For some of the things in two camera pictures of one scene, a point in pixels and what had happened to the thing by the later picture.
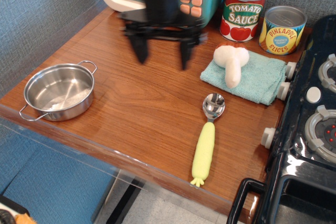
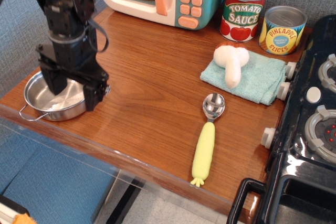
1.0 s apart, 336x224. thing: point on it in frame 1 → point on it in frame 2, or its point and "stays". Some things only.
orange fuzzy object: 24,219 stays
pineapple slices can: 282,30 stays
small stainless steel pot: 59,92 stays
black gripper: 160,21 → 75,55
